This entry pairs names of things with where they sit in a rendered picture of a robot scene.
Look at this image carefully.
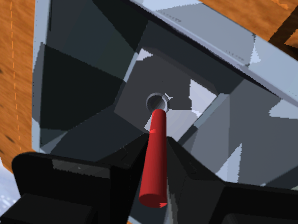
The dark grey plate with hole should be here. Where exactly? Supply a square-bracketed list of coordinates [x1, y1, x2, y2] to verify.
[114, 47, 218, 141]

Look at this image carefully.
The red peg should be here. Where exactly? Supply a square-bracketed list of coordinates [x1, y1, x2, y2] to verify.
[139, 109, 167, 208]

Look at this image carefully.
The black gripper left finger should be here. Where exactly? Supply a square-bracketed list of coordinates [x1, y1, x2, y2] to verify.
[11, 133, 149, 224]

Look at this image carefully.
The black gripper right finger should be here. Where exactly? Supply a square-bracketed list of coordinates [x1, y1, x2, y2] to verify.
[167, 136, 298, 224]

